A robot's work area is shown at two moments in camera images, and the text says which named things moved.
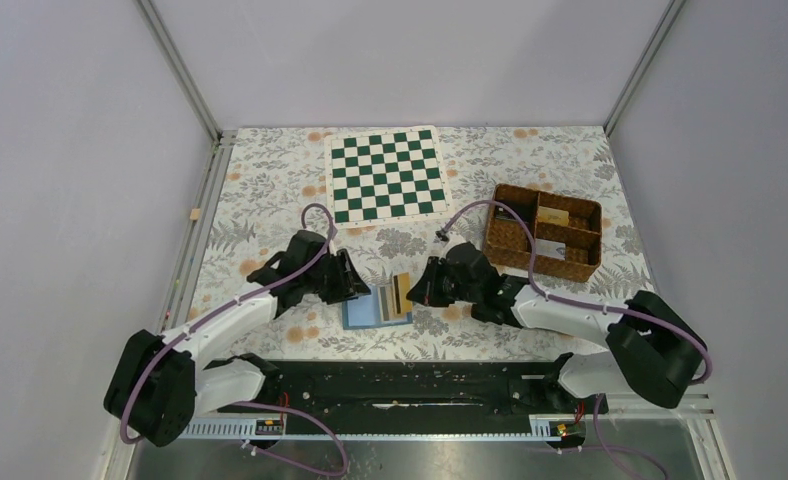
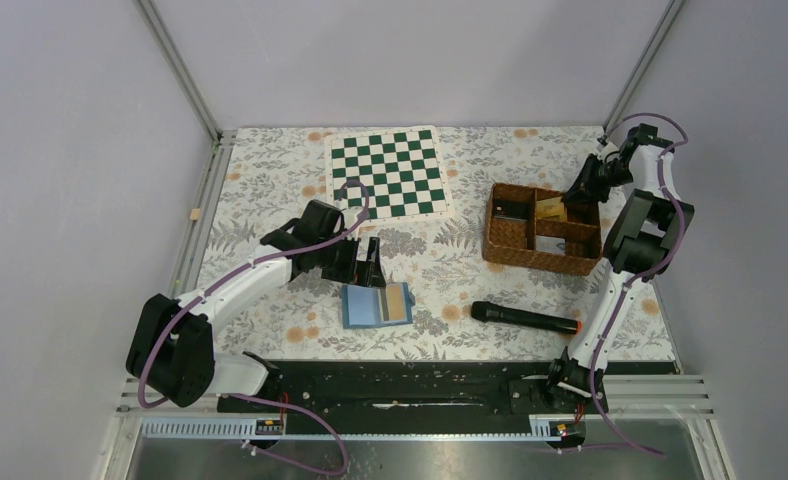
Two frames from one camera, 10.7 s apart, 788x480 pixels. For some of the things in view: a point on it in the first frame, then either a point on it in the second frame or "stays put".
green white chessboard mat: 385,177 stays put
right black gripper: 427,291 -> 581,190
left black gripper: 349,284 -> 362,272
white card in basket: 551,249 stays put
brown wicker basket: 567,234 stays put
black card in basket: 524,209 stays put
